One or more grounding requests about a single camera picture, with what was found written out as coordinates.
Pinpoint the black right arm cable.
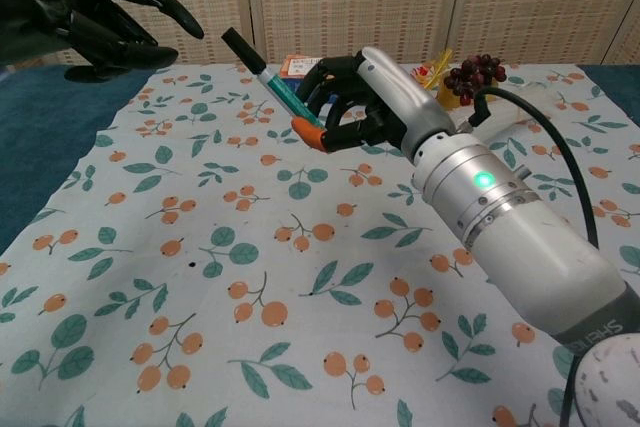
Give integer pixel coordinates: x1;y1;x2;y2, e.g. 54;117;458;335
469;85;601;427

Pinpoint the orange blue cookie box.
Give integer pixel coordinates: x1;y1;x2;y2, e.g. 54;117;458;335
278;54;326;80

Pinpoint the green white marker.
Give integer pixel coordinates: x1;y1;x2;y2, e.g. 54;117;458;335
257;68;324;129

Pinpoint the colourful feather shuttlecock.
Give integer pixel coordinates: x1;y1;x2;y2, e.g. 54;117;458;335
412;48;455;92

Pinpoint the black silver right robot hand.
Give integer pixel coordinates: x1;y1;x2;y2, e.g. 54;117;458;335
291;45;459;156

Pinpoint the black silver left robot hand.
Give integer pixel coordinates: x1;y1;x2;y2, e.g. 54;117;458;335
0;0;205;84

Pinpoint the floral tablecloth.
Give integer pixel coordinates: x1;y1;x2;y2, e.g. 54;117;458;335
0;62;640;427

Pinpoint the yellow bowl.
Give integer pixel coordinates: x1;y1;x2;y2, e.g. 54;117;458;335
436;77;475;109

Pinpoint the black marker cap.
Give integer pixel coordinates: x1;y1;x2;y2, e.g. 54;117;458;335
221;27;267;77

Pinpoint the purple grape bunch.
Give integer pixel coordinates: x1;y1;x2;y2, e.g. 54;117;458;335
443;53;508;107

